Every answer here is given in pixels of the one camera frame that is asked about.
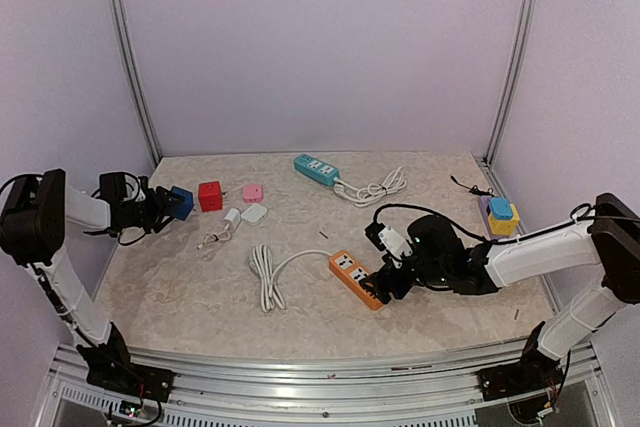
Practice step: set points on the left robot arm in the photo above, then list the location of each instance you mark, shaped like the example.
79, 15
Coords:
34, 216

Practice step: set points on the yellow black plug adapter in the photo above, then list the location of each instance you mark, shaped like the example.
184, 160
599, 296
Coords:
503, 227

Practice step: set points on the aluminium corner post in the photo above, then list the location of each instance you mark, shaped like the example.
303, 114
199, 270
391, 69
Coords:
133, 80
508, 92

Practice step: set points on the aluminium front frame rail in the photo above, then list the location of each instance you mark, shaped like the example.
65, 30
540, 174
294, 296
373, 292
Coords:
406, 390

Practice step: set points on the right aluminium corner post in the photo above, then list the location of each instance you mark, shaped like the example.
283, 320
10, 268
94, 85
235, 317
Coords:
508, 92

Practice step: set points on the orange power strip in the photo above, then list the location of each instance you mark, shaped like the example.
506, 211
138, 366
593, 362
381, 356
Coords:
350, 272

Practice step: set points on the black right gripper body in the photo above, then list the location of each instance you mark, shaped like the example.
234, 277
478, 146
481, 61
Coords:
400, 287

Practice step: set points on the red cube socket adapter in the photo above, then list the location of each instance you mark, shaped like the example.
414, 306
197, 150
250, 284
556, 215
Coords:
211, 196

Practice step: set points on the purple power strip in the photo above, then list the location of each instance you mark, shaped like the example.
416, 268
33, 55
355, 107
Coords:
484, 209

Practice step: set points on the pink plug adapter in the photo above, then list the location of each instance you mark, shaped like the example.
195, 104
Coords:
252, 193

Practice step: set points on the light blue small adapter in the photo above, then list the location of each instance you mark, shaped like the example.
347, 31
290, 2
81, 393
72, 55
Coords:
501, 209

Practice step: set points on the white plug adapter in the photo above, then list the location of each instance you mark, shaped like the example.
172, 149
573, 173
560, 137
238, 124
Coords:
254, 214

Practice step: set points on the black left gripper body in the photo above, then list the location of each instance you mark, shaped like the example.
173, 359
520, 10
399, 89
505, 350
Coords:
147, 214

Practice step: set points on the white usb charger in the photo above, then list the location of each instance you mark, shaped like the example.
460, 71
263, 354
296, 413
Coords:
230, 223

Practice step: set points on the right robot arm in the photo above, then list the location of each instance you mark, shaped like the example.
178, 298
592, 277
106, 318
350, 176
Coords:
603, 235

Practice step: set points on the blue cube adapter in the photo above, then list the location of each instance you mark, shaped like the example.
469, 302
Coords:
183, 203

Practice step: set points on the left aluminium corner post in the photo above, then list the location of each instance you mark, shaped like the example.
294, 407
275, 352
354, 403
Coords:
133, 80

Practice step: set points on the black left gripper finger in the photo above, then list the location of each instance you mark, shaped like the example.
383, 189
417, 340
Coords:
167, 197
159, 224

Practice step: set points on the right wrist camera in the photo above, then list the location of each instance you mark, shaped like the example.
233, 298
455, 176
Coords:
387, 239

